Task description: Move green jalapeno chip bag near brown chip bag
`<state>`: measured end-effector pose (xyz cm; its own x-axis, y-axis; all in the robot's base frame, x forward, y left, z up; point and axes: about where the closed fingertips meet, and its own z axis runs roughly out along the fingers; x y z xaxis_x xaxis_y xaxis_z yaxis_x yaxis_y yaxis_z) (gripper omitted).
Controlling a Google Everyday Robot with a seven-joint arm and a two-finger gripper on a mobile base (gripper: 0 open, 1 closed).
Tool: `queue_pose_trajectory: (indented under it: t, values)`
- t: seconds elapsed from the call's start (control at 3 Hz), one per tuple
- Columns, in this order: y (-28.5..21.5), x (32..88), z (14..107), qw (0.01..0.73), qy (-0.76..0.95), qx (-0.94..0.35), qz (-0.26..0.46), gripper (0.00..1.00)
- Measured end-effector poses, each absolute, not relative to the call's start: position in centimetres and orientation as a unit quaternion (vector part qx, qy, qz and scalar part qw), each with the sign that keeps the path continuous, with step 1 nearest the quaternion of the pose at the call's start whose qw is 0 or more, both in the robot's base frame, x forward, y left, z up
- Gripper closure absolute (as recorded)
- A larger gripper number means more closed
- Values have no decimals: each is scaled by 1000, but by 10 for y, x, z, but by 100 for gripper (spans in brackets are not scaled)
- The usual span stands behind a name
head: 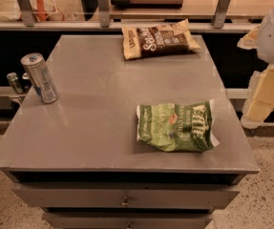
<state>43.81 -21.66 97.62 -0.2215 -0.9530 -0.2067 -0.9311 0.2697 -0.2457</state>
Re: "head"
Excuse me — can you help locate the green jalapeno chip bag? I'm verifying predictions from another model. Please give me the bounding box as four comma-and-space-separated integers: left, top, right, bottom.
137, 99, 220, 152

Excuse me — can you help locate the white orange plastic bag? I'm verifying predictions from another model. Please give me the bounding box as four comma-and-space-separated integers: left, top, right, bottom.
0, 0, 65, 22

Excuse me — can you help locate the left metal bracket post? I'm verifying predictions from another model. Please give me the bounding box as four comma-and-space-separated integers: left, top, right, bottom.
17, 0, 37, 27

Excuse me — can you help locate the grey drawer cabinet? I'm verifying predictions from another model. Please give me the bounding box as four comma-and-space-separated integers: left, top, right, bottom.
0, 35, 259, 216

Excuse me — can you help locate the silver blue drink can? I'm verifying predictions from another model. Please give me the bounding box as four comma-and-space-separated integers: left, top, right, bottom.
21, 52, 58, 104

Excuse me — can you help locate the green can on shelf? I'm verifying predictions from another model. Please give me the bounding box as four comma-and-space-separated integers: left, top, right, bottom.
7, 73, 23, 94

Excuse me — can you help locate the metal bracket post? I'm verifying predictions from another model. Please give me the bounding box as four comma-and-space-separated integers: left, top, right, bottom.
17, 0, 37, 27
97, 0, 110, 28
211, 0, 231, 29

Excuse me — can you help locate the right metal bracket post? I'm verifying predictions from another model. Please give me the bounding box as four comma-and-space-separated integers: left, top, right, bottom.
211, 0, 231, 29

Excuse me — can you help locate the dark can on shelf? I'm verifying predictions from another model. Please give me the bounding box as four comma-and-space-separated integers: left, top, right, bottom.
22, 73, 32, 92

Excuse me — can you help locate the middle metal bracket post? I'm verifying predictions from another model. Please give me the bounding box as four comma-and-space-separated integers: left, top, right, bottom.
97, 0, 110, 28

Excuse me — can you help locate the top grey drawer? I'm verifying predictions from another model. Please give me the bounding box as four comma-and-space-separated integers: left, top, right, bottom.
12, 183, 239, 210

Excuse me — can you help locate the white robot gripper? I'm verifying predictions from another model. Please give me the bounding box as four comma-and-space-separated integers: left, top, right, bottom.
237, 7, 274, 129

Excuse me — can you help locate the grey drawer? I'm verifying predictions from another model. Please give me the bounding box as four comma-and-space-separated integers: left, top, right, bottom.
12, 183, 239, 210
43, 212, 212, 229

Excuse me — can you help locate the brown chip bag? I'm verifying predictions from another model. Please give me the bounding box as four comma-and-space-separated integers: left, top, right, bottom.
122, 19, 200, 60

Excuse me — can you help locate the lower grey drawer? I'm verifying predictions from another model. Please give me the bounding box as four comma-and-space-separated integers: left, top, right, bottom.
43, 212, 212, 229

